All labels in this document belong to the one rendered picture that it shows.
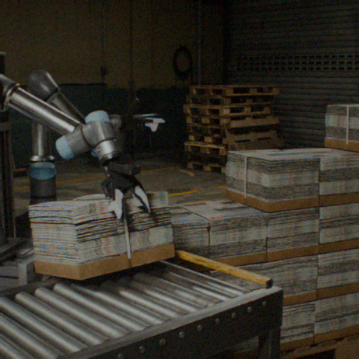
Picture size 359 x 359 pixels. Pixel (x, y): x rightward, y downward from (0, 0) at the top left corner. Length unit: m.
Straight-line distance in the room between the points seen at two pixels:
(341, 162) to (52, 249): 1.51
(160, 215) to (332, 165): 1.13
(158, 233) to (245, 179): 0.93
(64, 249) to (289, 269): 1.29
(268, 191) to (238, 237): 0.25
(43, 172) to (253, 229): 0.96
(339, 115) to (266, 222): 0.79
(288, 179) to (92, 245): 1.19
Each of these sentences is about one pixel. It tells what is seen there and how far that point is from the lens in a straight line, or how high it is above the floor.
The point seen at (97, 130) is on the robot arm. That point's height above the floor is 1.26.
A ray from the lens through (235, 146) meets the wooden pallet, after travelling 8.78.
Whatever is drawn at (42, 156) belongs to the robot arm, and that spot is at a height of 1.07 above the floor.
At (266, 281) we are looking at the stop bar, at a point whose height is 0.82.
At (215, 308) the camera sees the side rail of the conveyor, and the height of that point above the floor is 0.80.
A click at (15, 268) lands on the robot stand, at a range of 2.25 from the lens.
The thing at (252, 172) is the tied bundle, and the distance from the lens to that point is 2.82.
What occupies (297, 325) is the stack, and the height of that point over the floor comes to 0.26.
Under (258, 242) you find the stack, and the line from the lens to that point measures 2.75.
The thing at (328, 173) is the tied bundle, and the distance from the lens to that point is 2.91.
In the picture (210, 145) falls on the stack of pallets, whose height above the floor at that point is 0.41.
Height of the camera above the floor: 1.43
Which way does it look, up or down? 10 degrees down
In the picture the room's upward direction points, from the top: straight up
